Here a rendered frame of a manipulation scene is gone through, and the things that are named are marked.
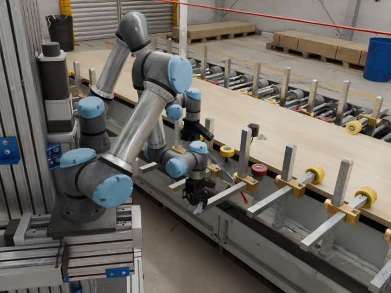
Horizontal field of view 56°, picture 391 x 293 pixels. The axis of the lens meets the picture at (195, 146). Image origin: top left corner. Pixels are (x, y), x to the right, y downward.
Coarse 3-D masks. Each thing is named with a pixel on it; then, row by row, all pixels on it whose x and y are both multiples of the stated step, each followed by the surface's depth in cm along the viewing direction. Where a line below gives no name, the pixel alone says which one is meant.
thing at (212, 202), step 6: (258, 180) 189; (234, 186) 181; (240, 186) 181; (246, 186) 184; (222, 192) 175; (228, 192) 175; (234, 192) 178; (210, 198) 171; (216, 198) 171; (222, 198) 173; (210, 204) 167; (216, 204) 171; (204, 210) 166
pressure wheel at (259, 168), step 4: (256, 164) 192; (260, 164) 192; (252, 168) 188; (256, 168) 188; (260, 168) 188; (264, 168) 188; (252, 172) 188; (256, 172) 186; (260, 172) 185; (264, 172) 186; (260, 176) 187
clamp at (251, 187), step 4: (236, 172) 191; (236, 176) 187; (248, 176) 187; (236, 180) 188; (240, 180) 186; (244, 180) 184; (248, 180) 184; (256, 180) 184; (248, 184) 182; (252, 184) 181; (256, 184) 183; (248, 188) 183; (252, 188) 182; (256, 188) 184; (252, 192) 183
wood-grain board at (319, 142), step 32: (96, 64) 364; (128, 64) 368; (128, 96) 282; (224, 96) 289; (224, 128) 233; (288, 128) 236; (320, 128) 238; (256, 160) 198; (320, 160) 199; (384, 160) 201; (320, 192) 174; (352, 192) 171; (384, 192) 172; (384, 224) 155
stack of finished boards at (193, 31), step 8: (200, 24) 997; (208, 24) 1002; (216, 24) 1007; (224, 24) 1011; (232, 24) 1015; (240, 24) 1020; (248, 24) 1025; (176, 32) 934; (192, 32) 898; (200, 32) 914; (208, 32) 932; (216, 32) 950; (224, 32) 968; (232, 32) 988; (240, 32) 1009
